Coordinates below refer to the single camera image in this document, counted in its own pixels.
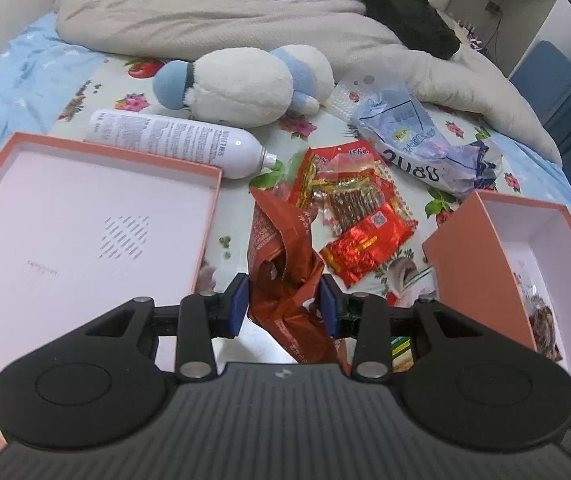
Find blue bedsheet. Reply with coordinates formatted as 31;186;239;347
0;11;571;242

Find red brown snack bag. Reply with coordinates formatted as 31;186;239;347
246;186;352;377

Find red clear window snack packet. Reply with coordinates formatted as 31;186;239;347
290;144;409;228

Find green snack packet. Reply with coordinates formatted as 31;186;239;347
389;336;413;373

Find dark printed snack packet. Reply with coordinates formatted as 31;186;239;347
526;302;567;362

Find white blue plush toy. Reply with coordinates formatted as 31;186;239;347
152;46;336;128

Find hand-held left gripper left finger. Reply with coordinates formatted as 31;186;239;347
72;273;250;382

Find blue chair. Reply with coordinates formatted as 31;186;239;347
509;41;571;112

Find white spray bottle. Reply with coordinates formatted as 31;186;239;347
83;108;283;181

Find grey printed snack packet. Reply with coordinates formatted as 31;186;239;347
389;259;439;307

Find cluster of small bottles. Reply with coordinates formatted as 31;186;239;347
457;19;487;52

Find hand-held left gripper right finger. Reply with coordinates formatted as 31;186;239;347
318;274;496;382

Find white cabinet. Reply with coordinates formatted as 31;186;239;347
444;0;571;82

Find clear blue plastic bag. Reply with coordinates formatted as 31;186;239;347
332;71;505;200

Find grey duvet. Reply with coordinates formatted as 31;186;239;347
54;0;565;167

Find floral bedsheet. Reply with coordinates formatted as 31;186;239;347
56;51;527;363

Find pink cardboard box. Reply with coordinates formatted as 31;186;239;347
422;190;571;422

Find red foil snack packet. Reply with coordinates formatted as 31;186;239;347
318;207;419;289

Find black clothes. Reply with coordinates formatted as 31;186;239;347
229;0;462;62

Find pink box lid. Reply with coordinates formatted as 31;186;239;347
0;132;224;453

